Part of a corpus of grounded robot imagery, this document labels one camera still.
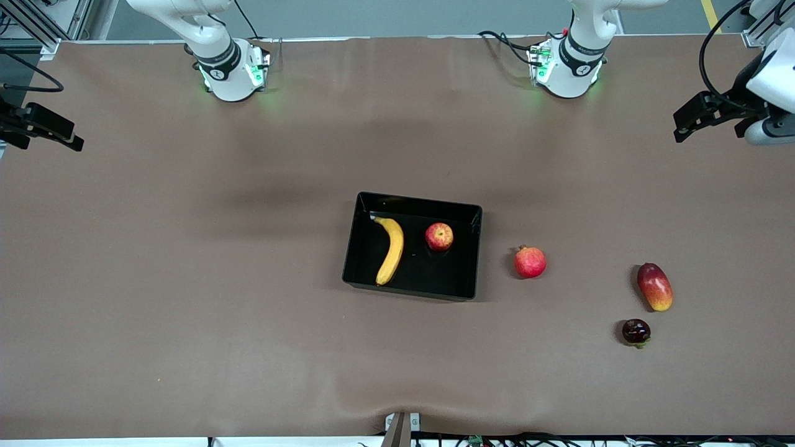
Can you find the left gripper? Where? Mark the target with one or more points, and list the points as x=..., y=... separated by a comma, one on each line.
x=735, y=99

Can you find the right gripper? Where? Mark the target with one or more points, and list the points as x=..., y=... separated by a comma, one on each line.
x=13, y=121

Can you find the red yellow apple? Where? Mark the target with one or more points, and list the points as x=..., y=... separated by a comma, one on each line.
x=440, y=236

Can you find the black plastic box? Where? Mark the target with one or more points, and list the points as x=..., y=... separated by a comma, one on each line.
x=428, y=276

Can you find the yellow banana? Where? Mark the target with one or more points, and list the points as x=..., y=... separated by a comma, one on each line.
x=394, y=248

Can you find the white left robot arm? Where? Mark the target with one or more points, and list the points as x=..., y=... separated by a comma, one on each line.
x=574, y=56

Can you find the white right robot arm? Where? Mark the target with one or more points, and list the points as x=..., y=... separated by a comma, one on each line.
x=217, y=56

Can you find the red yellow mango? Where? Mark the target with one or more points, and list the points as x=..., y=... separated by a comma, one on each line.
x=655, y=287

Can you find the table cover sheet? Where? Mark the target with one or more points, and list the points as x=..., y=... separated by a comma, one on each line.
x=186, y=248

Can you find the dark purple mangosteen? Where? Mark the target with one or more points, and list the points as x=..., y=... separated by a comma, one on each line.
x=636, y=331

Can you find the red pomegranate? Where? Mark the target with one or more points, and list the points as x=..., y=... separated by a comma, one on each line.
x=530, y=262

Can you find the aluminium frame profile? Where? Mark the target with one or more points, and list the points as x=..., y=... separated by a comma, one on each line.
x=43, y=28
x=754, y=34

